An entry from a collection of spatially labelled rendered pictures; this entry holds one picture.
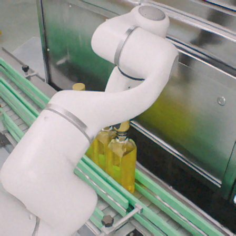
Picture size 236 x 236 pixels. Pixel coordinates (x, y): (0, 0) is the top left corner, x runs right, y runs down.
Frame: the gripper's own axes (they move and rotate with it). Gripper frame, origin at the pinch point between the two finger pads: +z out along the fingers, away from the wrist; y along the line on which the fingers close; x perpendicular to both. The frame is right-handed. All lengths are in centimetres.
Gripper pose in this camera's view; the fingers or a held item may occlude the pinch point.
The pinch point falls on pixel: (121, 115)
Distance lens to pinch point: 76.4
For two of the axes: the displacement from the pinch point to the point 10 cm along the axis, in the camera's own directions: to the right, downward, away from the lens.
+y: -7.3, 4.3, -5.3
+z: -1.8, 6.3, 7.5
